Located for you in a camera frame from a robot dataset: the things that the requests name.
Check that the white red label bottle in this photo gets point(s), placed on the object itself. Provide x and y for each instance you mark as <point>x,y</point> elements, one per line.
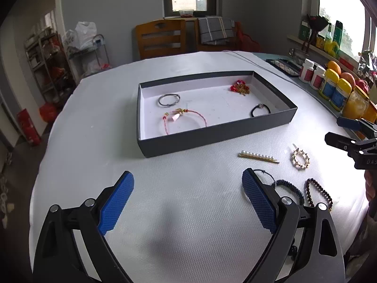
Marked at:
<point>307,71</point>

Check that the green bottle on sill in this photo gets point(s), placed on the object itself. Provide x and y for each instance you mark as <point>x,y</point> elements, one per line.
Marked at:
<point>338,33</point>

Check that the person right hand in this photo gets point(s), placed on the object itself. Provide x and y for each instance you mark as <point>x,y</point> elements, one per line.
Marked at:
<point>370,191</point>

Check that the black patterned tray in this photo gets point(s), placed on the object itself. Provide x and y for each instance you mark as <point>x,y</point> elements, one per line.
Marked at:
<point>285,66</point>

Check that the red bag on floor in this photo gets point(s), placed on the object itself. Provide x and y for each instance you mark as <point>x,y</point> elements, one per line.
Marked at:
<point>28,128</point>

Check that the white table cloth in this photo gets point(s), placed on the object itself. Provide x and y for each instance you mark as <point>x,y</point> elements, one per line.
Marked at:
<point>187,219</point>

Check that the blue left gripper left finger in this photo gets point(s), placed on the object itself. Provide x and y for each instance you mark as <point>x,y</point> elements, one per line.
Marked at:
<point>112,200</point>

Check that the grey plaid folded cloth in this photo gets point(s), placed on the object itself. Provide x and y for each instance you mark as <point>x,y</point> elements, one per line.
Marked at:
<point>216,30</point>

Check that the metal storage shelf rack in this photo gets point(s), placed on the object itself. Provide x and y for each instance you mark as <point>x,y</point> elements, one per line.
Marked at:
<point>49,66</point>

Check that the yellow cap blue bottle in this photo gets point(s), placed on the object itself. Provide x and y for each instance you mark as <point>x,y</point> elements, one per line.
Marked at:
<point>329,83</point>

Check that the pearl gold hair clip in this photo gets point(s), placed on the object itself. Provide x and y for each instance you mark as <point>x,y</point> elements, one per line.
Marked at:
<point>257,156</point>

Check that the silver metal bangle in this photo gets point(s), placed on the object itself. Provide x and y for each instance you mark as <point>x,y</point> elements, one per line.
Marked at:
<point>169,100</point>

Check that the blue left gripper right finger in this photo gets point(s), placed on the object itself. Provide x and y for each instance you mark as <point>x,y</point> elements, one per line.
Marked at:
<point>260,198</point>

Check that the wooden chair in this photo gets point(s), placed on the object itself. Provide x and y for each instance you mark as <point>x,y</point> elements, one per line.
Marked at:
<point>161,38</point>

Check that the orange fruit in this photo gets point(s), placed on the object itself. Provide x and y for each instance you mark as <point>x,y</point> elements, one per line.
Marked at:
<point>334,66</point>

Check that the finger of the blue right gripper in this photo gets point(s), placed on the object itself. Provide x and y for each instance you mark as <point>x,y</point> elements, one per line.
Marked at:
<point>340,142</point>
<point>354,125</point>

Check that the small metal cart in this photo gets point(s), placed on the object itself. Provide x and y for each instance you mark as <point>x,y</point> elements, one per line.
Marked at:
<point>91,60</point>

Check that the dark grey jewelry box tray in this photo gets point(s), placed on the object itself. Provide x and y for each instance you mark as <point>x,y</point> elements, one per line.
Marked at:
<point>208,111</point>

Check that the red bead gold jewelry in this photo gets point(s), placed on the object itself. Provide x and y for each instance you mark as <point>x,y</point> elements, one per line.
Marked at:
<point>240,87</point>

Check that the gold pearl ring brooch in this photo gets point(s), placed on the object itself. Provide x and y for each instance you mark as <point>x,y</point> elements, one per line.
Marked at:
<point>300,159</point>

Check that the white plastic bag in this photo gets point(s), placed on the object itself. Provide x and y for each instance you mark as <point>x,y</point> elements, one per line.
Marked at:
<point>81,37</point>

